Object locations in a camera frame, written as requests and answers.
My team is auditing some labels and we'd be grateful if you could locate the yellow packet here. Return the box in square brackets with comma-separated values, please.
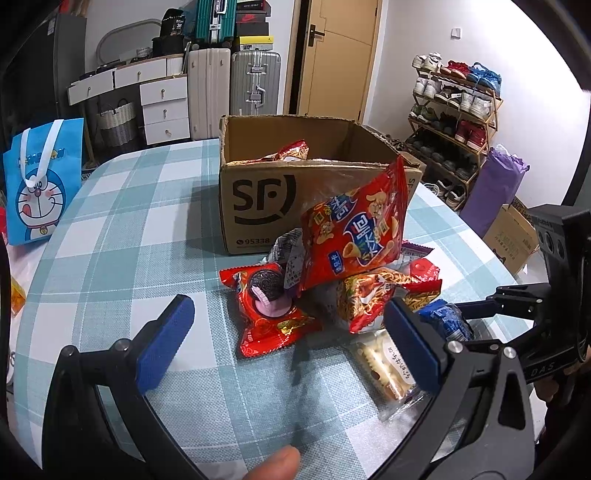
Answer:
[8, 274, 26, 317]

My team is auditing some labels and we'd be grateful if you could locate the silver snack packet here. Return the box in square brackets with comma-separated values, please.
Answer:
[268, 228, 308, 296]

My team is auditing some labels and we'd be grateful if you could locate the small printed cardboard box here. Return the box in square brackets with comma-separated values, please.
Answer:
[480, 198, 541, 278]

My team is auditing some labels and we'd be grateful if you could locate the person's left hand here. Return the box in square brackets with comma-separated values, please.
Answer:
[240, 445, 303, 480]

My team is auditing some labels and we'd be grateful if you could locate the brown cardboard box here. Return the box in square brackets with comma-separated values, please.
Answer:
[218, 114, 428, 256]

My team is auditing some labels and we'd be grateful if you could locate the stack of shoe boxes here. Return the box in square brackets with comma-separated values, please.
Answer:
[233, 0, 274, 54]

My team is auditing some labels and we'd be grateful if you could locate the white drawer cabinet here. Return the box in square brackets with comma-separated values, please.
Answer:
[67, 54, 191, 145]

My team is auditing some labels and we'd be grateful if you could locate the black bag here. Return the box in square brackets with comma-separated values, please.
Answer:
[159, 11, 197, 56]

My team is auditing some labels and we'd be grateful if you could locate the wooden door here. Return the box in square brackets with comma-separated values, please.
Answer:
[298, 0, 380, 123]

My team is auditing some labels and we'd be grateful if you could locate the clear wrapped pastry packet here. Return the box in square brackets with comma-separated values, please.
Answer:
[346, 330, 430, 421]

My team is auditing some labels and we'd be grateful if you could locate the large red chips bag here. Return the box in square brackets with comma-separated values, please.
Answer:
[300, 154, 411, 294]

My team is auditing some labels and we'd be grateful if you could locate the wooden shoe rack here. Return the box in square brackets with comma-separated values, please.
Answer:
[404, 65, 504, 210]

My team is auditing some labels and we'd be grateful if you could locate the shoe rack with shoes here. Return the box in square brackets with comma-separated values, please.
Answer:
[409, 52, 503, 208]

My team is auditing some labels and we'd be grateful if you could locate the orange noodle snack packet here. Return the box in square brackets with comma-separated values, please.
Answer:
[226, 140, 311, 167]

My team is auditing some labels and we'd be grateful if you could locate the teal suitcase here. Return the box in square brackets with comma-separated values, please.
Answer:
[194, 0, 238, 46]

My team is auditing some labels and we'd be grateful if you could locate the woven laundry basket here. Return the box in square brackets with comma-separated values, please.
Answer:
[95, 99, 138, 147]

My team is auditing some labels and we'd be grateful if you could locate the silver suitcase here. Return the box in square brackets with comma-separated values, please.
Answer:
[229, 51, 282, 117]

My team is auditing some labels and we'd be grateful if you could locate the red noodle snack packet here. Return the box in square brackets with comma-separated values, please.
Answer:
[335, 258, 444, 335]

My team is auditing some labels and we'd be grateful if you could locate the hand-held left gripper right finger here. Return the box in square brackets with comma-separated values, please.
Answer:
[369, 298, 539, 480]

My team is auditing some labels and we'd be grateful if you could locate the red cookie packet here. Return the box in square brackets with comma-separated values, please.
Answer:
[219, 263, 324, 358]

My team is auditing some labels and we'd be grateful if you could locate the blue cartoon tote bag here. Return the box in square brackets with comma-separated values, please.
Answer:
[2, 117, 85, 246]

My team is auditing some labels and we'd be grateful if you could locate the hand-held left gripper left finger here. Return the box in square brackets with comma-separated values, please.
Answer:
[41, 294, 208, 480]

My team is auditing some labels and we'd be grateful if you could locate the white curved frame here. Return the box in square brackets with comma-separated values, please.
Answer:
[97, 18, 162, 63]

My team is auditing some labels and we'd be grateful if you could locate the dark refrigerator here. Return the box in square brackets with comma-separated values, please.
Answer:
[0, 11, 88, 158]

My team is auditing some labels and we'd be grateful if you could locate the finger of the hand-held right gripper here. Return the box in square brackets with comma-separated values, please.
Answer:
[461, 283, 553, 320]
[466, 318, 555, 352]

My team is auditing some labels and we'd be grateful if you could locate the blue snack packet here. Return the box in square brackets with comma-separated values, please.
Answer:
[418, 299, 476, 342]

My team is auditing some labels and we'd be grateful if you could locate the purple bag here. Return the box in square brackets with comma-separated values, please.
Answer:
[459, 145, 529, 238]

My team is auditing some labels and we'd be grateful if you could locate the cream suitcase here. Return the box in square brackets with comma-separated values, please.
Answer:
[187, 46, 232, 140]

